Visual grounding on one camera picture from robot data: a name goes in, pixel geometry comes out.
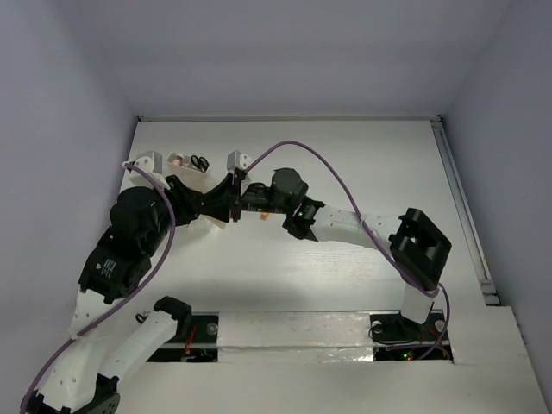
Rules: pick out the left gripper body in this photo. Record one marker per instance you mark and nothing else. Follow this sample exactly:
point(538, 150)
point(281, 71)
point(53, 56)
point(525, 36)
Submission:
point(184, 209)

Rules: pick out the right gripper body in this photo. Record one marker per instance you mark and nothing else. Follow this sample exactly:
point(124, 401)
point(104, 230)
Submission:
point(257, 198)

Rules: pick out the black handled scissors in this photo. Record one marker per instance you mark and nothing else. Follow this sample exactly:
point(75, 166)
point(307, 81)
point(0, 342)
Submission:
point(200, 163)

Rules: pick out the pink white stapler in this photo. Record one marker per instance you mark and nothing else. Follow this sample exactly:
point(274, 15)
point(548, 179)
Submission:
point(178, 160)

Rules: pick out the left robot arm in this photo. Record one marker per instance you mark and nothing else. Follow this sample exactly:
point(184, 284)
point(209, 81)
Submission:
point(81, 377)

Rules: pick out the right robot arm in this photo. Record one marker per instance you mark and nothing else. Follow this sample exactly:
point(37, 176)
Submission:
point(413, 244)

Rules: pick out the white perforated storage basket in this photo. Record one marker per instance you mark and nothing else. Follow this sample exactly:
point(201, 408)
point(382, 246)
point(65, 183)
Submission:
point(204, 225)

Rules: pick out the cream divided pen holder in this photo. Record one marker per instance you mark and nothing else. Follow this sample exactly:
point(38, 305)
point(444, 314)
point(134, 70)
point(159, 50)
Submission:
point(187, 171)

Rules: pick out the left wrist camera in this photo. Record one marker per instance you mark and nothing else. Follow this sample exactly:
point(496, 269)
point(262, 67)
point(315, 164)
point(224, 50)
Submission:
point(151, 163)

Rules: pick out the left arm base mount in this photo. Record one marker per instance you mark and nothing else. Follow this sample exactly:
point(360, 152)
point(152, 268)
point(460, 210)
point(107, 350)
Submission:
point(199, 345)

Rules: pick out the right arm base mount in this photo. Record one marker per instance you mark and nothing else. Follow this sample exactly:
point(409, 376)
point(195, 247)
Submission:
point(396, 338)

